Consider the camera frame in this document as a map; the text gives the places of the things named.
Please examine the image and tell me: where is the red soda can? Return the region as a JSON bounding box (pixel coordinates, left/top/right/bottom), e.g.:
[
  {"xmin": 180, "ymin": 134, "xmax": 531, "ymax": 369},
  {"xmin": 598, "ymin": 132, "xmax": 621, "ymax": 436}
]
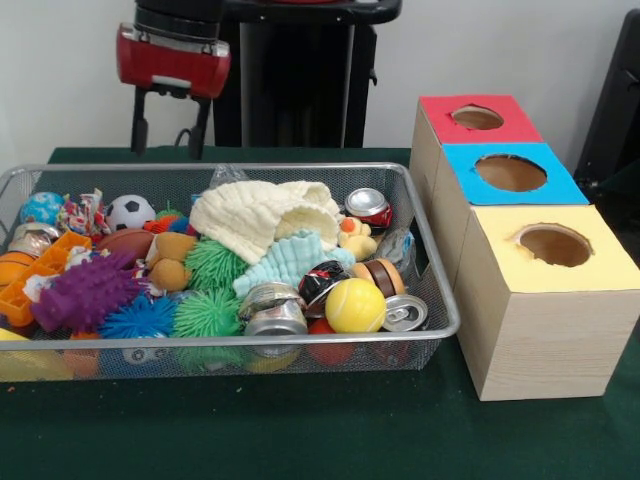
[{"xmin": 344, "ymin": 187, "xmax": 394, "ymax": 236}]

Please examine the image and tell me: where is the clear blue-printed plastic packet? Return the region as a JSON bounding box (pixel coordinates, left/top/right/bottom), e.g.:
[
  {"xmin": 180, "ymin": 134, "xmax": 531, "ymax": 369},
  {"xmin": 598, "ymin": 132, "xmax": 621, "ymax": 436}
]
[{"xmin": 377, "ymin": 228, "xmax": 417, "ymax": 277}]

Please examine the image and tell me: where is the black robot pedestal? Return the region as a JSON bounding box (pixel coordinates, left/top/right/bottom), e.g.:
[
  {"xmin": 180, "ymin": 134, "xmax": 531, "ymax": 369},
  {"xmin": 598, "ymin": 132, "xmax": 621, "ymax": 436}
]
[{"xmin": 193, "ymin": 0, "xmax": 403, "ymax": 149}]

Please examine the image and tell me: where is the green spiky ball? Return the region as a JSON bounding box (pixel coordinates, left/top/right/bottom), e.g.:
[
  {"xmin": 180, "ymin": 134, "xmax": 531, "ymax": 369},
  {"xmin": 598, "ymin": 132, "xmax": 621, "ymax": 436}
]
[{"xmin": 172, "ymin": 288, "xmax": 244, "ymax": 339}]

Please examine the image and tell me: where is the black side stand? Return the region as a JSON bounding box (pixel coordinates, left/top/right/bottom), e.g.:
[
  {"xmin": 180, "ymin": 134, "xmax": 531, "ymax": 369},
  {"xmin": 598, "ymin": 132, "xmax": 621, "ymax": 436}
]
[{"xmin": 575, "ymin": 10, "xmax": 640, "ymax": 196}]

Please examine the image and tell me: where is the cream knitted cloth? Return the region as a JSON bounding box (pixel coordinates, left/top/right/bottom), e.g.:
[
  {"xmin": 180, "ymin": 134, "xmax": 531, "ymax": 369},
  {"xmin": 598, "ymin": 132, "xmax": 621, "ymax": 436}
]
[{"xmin": 190, "ymin": 180, "xmax": 343, "ymax": 263}]

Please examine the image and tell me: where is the crushed silver can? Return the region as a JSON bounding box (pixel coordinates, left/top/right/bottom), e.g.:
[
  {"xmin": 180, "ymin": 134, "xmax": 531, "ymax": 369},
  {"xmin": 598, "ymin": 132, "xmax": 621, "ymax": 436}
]
[{"xmin": 237, "ymin": 283, "xmax": 309, "ymax": 337}]

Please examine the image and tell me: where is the purple spiky ball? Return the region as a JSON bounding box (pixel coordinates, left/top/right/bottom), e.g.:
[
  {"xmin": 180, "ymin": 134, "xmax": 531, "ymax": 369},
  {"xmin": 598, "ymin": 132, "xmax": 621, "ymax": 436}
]
[{"xmin": 30, "ymin": 250, "xmax": 143, "ymax": 333}]

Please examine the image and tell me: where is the yellow tennis ball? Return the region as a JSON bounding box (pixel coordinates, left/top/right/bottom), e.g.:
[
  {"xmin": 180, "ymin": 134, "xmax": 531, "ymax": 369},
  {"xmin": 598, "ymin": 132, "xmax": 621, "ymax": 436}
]
[{"xmin": 325, "ymin": 278, "xmax": 387, "ymax": 334}]

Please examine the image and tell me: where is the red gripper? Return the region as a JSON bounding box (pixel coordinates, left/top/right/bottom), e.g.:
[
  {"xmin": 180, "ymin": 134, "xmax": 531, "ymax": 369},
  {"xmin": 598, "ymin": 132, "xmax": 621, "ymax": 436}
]
[{"xmin": 115, "ymin": 24, "xmax": 232, "ymax": 162}]

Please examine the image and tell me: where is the dark green table cloth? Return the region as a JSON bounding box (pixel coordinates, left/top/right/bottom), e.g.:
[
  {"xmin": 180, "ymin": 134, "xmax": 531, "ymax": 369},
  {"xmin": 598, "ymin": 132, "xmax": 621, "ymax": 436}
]
[{"xmin": 0, "ymin": 148, "xmax": 640, "ymax": 480}]

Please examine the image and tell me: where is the wooden box with three holes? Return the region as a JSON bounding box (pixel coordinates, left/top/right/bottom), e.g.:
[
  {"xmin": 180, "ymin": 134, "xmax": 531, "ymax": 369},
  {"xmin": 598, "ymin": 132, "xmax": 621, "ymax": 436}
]
[{"xmin": 408, "ymin": 95, "xmax": 640, "ymax": 402}]

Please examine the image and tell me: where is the small toy hamburger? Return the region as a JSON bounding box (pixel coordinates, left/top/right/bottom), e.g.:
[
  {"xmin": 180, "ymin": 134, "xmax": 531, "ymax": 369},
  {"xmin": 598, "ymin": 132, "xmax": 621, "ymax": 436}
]
[{"xmin": 352, "ymin": 258, "xmax": 406, "ymax": 298}]

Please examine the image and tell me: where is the clear shallow mesh bin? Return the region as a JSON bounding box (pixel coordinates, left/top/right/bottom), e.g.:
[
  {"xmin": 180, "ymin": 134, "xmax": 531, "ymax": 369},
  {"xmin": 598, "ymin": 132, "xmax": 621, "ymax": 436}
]
[{"xmin": 0, "ymin": 163, "xmax": 461, "ymax": 383}]

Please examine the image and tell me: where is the small orange basketball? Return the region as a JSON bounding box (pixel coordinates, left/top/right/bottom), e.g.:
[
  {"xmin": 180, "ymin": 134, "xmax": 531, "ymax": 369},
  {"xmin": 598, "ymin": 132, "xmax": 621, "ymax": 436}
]
[{"xmin": 0, "ymin": 251, "xmax": 37, "ymax": 289}]

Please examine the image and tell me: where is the light teal cloth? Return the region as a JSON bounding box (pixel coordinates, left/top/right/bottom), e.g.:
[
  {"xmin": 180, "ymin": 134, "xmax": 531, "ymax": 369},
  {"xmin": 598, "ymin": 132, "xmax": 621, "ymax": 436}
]
[{"xmin": 232, "ymin": 229, "xmax": 354, "ymax": 300}]

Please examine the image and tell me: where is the silver can with pull tab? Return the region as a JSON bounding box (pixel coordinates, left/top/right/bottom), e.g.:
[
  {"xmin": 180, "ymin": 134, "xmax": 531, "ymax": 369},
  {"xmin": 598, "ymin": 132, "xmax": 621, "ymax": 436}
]
[{"xmin": 382, "ymin": 294, "xmax": 429, "ymax": 333}]

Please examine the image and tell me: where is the small soccer ball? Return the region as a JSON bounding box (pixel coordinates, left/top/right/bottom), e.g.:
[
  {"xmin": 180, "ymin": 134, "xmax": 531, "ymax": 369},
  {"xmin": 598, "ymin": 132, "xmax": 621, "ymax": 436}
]
[{"xmin": 105, "ymin": 194, "xmax": 157, "ymax": 233}]

